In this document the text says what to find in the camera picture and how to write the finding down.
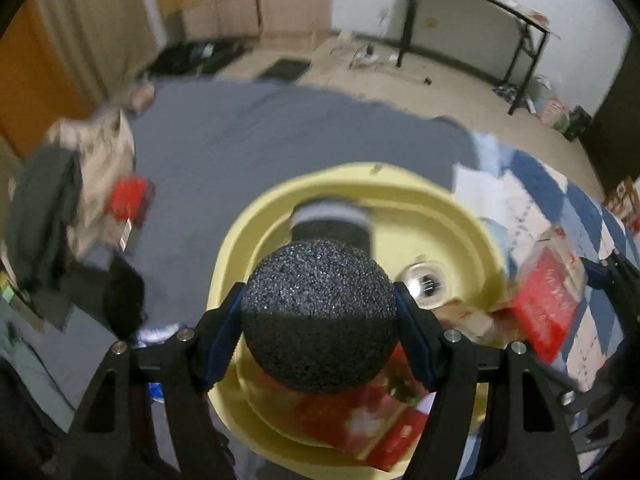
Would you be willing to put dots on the beige curtain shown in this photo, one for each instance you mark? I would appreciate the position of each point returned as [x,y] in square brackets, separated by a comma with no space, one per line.
[100,25]

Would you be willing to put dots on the grey bedsheet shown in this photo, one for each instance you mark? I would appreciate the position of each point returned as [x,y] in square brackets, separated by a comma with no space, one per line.
[260,150]

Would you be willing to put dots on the small black bag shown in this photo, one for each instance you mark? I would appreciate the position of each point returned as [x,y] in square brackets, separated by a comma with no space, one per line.
[576,121]

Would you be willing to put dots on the yellow plastic basin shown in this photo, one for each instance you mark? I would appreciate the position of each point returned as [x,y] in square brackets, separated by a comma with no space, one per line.
[440,225]

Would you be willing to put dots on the wooden wardrobe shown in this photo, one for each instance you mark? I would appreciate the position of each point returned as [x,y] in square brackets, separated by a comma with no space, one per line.
[250,0]

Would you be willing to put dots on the black foam ball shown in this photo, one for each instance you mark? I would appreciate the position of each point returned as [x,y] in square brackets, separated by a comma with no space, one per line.
[320,315]

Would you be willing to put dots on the red black box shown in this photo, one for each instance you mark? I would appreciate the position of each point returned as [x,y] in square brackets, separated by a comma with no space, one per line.
[129,202]

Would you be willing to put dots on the blue checkered blanket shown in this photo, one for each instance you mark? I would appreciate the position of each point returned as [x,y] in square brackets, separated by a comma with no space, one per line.
[540,200]

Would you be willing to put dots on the dark green garment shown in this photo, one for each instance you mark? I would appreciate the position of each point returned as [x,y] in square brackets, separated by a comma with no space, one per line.
[45,230]

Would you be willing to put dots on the white cloth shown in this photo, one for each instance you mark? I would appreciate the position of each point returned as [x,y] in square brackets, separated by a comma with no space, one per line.
[477,180]

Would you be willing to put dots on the dark floor mat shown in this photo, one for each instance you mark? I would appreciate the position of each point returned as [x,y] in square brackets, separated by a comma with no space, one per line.
[283,70]

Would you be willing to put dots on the dark door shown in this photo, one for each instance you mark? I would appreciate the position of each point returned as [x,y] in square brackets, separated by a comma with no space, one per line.
[615,125]

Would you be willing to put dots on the black folding table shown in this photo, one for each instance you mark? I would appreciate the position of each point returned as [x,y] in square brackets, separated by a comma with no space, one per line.
[480,0]

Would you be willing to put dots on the black duffel bag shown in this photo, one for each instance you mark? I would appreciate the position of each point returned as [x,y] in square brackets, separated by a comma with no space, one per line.
[200,55]

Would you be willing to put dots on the orange wooden door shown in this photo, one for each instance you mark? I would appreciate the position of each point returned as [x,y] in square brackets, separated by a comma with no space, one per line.
[40,90]

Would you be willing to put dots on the black garment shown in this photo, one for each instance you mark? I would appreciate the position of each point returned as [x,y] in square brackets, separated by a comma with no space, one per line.
[124,300]

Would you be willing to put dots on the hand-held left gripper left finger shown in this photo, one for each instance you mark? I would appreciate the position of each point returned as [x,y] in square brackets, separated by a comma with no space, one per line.
[222,350]

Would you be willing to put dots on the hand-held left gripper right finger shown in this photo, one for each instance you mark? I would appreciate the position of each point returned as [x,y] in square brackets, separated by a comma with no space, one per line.
[412,345]

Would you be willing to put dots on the beige garment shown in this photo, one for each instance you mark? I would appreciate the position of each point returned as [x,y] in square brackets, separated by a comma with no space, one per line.
[97,160]

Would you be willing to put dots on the pink bag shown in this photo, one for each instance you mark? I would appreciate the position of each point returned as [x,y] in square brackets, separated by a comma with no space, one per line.
[554,110]

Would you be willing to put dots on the red gold carton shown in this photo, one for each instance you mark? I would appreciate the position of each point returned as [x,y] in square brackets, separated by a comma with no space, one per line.
[547,300]

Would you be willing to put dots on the gold lidded tin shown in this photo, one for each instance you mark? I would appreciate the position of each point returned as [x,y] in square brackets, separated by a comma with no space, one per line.
[425,282]

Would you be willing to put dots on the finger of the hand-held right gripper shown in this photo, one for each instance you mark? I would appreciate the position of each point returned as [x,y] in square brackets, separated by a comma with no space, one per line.
[605,272]
[592,394]

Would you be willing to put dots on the black foam cylinder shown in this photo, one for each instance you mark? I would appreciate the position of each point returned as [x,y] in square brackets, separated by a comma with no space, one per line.
[330,222]

